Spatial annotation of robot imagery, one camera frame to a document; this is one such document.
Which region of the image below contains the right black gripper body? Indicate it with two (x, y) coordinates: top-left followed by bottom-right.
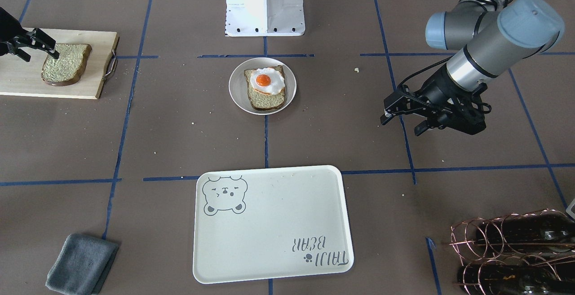
(0, 7), (27, 57)

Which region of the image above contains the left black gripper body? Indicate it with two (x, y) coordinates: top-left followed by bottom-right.
(384, 65), (491, 135)

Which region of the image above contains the bread slice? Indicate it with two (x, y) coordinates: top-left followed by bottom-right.
(41, 44), (92, 86)
(244, 66), (286, 110)

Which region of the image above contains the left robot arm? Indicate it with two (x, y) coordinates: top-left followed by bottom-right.
(380, 0), (566, 136)

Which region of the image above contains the cream bear serving tray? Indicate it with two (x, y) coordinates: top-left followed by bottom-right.
(192, 165), (354, 284)

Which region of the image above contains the wooden cutting board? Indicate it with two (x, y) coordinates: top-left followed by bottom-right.
(0, 28), (119, 99)

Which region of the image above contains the fried egg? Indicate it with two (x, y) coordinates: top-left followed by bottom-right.
(247, 67), (286, 95)

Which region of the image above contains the bread slice under egg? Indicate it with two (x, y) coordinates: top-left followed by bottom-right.
(244, 66), (286, 110)

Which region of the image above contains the white round plate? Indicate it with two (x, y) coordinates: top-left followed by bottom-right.
(229, 57), (297, 115)

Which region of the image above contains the dark green wine bottle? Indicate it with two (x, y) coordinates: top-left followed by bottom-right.
(475, 212), (575, 254)

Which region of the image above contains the folded grey cloth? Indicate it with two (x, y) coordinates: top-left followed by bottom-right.
(45, 233), (119, 295)

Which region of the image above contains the copper wire bottle rack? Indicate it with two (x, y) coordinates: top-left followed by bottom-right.
(450, 209), (575, 295)

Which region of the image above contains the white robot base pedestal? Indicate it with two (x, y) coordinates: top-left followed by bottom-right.
(225, 0), (306, 37)

